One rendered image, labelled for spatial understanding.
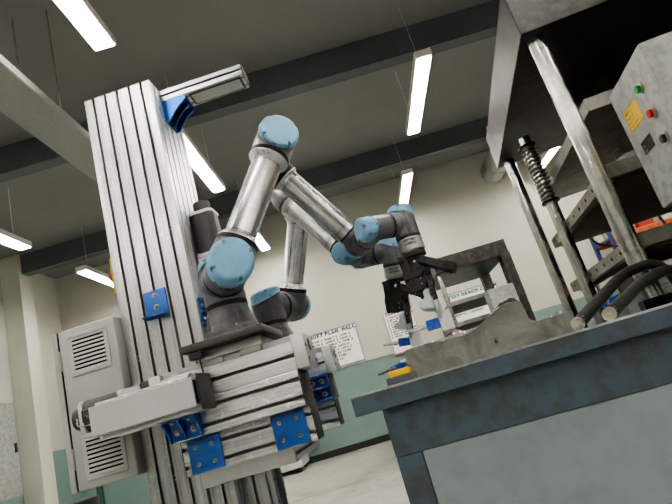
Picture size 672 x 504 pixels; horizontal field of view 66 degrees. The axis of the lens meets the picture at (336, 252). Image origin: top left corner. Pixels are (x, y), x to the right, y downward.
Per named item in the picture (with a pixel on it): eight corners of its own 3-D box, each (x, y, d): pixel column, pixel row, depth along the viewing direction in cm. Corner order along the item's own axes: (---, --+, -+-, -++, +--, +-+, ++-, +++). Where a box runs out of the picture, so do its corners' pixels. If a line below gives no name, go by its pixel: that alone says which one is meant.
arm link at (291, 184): (238, 170, 167) (352, 269, 168) (243, 152, 157) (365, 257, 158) (261, 149, 172) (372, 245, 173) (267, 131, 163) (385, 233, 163)
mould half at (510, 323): (414, 378, 158) (400, 336, 161) (421, 376, 182) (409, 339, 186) (579, 329, 150) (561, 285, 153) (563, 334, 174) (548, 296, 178)
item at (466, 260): (494, 438, 541) (430, 255, 596) (469, 427, 689) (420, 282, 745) (580, 412, 541) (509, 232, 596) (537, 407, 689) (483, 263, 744)
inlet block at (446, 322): (410, 340, 148) (404, 322, 149) (412, 341, 153) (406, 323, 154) (455, 326, 146) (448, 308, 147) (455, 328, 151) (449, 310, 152)
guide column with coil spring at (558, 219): (632, 404, 218) (518, 137, 253) (628, 403, 224) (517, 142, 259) (645, 400, 218) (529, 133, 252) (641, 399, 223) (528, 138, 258)
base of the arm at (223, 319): (197, 344, 136) (190, 308, 138) (218, 347, 150) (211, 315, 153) (252, 327, 135) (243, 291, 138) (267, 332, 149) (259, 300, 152)
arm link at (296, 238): (264, 320, 203) (277, 182, 205) (288, 319, 215) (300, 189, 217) (288, 324, 196) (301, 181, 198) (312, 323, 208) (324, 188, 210)
